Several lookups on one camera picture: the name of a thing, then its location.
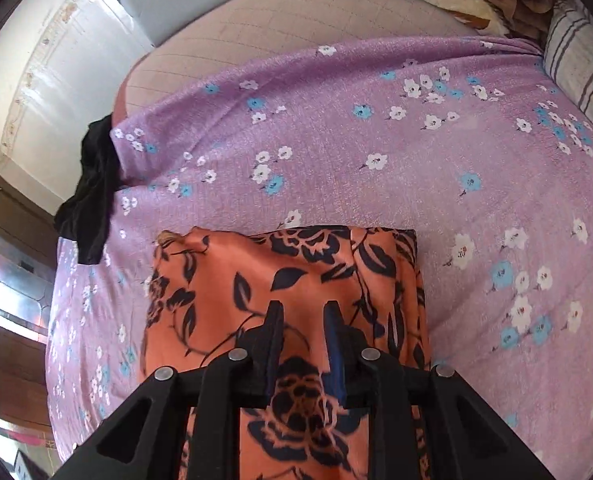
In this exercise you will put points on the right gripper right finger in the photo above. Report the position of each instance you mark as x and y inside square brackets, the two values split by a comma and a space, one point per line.
[422, 424]

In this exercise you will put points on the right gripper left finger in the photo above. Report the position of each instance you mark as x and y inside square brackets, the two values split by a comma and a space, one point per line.
[186, 424]

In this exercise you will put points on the orange floral dress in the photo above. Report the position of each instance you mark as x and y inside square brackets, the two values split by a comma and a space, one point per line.
[208, 288]

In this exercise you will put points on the black garment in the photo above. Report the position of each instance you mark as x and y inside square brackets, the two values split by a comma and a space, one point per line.
[85, 217]

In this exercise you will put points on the brown wooden door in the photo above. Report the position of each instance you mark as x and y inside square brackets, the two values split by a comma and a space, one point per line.
[27, 265]

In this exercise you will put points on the purple floral bedsheet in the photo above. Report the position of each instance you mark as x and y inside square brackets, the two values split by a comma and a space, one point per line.
[466, 142]

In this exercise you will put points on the striped cushion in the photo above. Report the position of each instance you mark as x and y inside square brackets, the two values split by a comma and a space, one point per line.
[569, 53]

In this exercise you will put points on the pink mattress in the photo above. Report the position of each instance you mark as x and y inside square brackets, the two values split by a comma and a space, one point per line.
[240, 31]

